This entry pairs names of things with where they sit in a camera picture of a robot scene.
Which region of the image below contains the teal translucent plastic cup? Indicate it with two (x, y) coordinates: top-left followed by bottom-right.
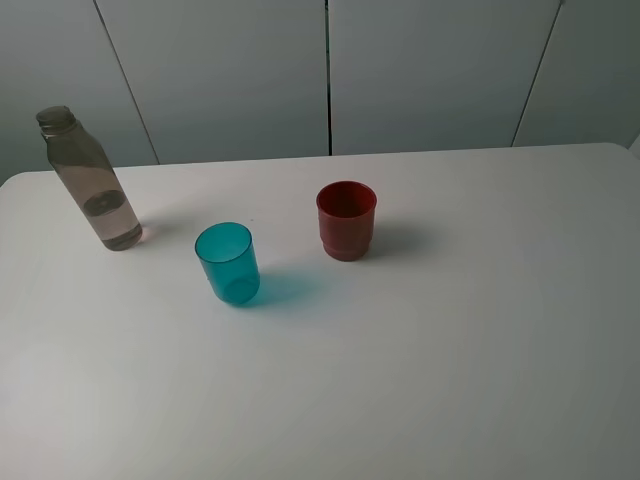
(194, 222), (260, 305)

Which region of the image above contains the smoky translucent plastic bottle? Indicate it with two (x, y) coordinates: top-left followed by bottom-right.
(36, 106), (143, 251)

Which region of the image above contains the red plastic cup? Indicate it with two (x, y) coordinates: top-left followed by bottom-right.
(316, 181), (377, 262)

